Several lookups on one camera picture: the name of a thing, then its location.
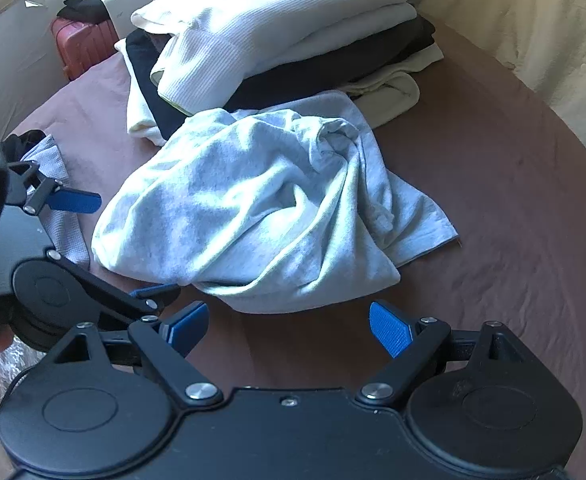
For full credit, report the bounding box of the black cloth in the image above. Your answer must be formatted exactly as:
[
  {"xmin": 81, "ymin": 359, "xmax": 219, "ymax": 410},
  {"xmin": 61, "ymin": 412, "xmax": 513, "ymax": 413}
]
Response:
[
  {"xmin": 0, "ymin": 130, "xmax": 47, "ymax": 164},
  {"xmin": 56, "ymin": 0, "xmax": 113, "ymax": 24}
]

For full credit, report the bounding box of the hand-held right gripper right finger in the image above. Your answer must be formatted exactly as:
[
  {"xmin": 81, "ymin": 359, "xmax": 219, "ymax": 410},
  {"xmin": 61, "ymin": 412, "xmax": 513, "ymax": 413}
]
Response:
[{"xmin": 355, "ymin": 300, "xmax": 528, "ymax": 406}]

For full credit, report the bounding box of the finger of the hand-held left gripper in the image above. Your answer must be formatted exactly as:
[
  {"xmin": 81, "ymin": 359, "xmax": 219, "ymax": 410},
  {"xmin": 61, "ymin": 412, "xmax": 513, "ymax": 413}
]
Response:
[
  {"xmin": 6, "ymin": 160, "xmax": 102, "ymax": 216},
  {"xmin": 47, "ymin": 249, "xmax": 182, "ymax": 330}
]

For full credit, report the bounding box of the cream curtain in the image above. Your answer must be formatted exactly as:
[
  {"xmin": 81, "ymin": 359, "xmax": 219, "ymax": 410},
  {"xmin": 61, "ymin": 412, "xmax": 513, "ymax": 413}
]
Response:
[{"xmin": 415, "ymin": 0, "xmax": 586, "ymax": 171}]

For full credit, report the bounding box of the black folded garment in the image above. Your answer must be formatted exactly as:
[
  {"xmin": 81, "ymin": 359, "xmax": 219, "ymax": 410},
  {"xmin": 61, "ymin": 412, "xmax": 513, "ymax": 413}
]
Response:
[{"xmin": 293, "ymin": 14, "xmax": 436, "ymax": 68}]

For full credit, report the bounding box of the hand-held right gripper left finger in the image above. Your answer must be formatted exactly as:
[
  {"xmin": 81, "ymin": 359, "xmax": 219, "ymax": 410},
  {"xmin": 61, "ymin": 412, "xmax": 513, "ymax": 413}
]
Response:
[{"xmin": 48, "ymin": 301, "xmax": 224, "ymax": 408}]

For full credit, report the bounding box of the light grey garment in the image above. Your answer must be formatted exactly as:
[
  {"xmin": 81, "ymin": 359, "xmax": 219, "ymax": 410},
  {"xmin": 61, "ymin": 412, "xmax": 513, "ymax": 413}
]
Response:
[{"xmin": 92, "ymin": 90, "xmax": 460, "ymax": 315}]

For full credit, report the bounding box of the white ribbed sweater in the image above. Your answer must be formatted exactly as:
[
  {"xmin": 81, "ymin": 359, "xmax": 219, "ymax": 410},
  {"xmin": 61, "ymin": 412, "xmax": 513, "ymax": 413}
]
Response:
[{"xmin": 130, "ymin": 0, "xmax": 419, "ymax": 116}]

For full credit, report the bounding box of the white folded garment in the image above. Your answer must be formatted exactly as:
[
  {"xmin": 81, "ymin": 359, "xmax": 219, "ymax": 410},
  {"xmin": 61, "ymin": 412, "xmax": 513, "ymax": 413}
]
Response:
[{"xmin": 114, "ymin": 37, "xmax": 174, "ymax": 147}]

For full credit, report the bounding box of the grey waffle cloth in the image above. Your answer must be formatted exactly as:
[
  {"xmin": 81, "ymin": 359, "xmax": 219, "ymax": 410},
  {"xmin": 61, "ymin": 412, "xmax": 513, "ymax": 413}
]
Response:
[{"xmin": 20, "ymin": 134, "xmax": 92, "ymax": 268}]

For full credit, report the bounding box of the dark brown folded garment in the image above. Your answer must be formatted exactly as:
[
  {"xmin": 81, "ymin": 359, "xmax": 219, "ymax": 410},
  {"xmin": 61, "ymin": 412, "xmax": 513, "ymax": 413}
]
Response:
[{"xmin": 126, "ymin": 29, "xmax": 436, "ymax": 147}]

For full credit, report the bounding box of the red suitcase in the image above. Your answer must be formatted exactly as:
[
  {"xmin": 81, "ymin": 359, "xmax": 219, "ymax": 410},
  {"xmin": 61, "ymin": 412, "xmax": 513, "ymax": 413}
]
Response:
[{"xmin": 50, "ymin": 16, "xmax": 120, "ymax": 81}]

